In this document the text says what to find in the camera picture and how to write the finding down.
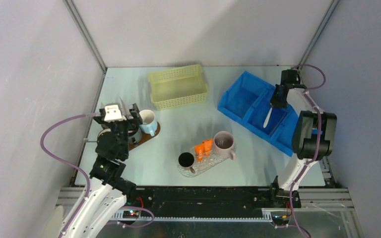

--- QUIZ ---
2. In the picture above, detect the brown mug black inside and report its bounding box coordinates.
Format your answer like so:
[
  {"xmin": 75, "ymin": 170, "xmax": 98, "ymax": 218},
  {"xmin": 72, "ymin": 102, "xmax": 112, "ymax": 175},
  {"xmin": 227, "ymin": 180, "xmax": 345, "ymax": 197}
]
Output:
[{"xmin": 178, "ymin": 152, "xmax": 195, "ymax": 174}]

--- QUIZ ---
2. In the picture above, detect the yellow perforated plastic basket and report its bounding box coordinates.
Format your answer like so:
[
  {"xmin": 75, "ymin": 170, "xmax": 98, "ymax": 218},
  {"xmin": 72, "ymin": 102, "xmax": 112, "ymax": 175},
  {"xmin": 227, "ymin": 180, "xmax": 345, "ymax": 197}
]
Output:
[{"xmin": 148, "ymin": 64, "xmax": 208, "ymax": 111}]

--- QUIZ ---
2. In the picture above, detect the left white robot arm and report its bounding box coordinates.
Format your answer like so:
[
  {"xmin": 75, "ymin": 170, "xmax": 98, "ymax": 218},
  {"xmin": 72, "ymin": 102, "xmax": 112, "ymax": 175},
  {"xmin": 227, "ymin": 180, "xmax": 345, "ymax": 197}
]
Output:
[{"xmin": 59, "ymin": 103, "xmax": 143, "ymax": 238}]

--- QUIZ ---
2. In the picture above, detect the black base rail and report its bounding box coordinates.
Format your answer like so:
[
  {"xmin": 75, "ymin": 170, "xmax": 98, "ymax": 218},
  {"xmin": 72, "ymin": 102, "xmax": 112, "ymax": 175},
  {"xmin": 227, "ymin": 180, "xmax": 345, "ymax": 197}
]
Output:
[{"xmin": 127, "ymin": 185, "xmax": 301, "ymax": 219}]

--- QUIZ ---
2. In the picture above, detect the brown wooden oval tray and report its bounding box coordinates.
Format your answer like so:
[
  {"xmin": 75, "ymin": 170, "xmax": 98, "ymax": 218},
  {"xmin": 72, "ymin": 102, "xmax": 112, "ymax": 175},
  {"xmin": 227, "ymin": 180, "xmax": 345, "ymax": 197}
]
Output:
[{"xmin": 128, "ymin": 121, "xmax": 161, "ymax": 150}]

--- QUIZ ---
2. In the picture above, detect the light blue mug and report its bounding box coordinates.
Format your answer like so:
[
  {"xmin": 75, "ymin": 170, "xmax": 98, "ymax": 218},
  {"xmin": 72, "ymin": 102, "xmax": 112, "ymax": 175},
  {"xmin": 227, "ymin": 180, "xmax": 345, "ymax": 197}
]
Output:
[{"xmin": 139, "ymin": 110, "xmax": 158, "ymax": 137}]

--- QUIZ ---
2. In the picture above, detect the white toothpaste tube black cap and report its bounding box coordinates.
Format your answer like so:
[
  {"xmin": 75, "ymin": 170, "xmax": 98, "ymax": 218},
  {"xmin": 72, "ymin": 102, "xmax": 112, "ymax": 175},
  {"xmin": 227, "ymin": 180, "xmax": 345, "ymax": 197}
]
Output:
[{"xmin": 119, "ymin": 97, "xmax": 128, "ymax": 114}]

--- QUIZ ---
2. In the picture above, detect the pink mug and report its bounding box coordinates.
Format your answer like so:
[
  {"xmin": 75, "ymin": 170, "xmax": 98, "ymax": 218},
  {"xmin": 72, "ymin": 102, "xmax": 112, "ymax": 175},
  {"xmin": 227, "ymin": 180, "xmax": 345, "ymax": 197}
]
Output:
[{"xmin": 213, "ymin": 131, "xmax": 237, "ymax": 160}]

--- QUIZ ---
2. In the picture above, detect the dark grey mug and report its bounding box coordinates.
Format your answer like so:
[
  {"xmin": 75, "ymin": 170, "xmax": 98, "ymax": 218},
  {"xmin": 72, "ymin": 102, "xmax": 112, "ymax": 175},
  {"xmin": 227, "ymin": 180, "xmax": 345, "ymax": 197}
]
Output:
[{"xmin": 128, "ymin": 127, "xmax": 142, "ymax": 146}]

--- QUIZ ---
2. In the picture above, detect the clear textured plastic box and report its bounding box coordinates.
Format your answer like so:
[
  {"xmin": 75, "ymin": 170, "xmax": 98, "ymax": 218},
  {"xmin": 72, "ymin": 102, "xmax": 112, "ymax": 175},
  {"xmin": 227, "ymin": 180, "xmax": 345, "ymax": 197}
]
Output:
[{"xmin": 192, "ymin": 139, "xmax": 216, "ymax": 166}]

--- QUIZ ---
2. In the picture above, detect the clear textured oval tray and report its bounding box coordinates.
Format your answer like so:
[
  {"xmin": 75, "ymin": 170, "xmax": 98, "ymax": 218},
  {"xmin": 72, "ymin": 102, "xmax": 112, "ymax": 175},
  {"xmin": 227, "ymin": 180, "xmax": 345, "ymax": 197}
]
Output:
[{"xmin": 177, "ymin": 147, "xmax": 229, "ymax": 178}]

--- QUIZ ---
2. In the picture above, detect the orange toothpaste tube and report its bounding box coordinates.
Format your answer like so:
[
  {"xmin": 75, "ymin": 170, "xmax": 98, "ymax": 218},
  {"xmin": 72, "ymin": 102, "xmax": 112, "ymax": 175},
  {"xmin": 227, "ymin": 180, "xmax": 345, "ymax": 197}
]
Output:
[
  {"xmin": 194, "ymin": 143, "xmax": 204, "ymax": 162},
  {"xmin": 202, "ymin": 139, "xmax": 214, "ymax": 156}
]

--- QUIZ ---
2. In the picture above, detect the blue plastic divided bin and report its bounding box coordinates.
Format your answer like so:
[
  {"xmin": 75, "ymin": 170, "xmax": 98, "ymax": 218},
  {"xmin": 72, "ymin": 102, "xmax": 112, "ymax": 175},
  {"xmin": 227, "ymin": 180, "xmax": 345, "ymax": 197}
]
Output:
[{"xmin": 217, "ymin": 71, "xmax": 316, "ymax": 156}]

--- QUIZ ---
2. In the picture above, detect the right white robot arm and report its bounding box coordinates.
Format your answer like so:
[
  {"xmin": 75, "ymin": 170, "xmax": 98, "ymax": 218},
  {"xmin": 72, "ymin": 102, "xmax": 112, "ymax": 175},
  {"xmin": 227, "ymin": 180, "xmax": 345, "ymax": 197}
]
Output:
[{"xmin": 268, "ymin": 66, "xmax": 337, "ymax": 207}]

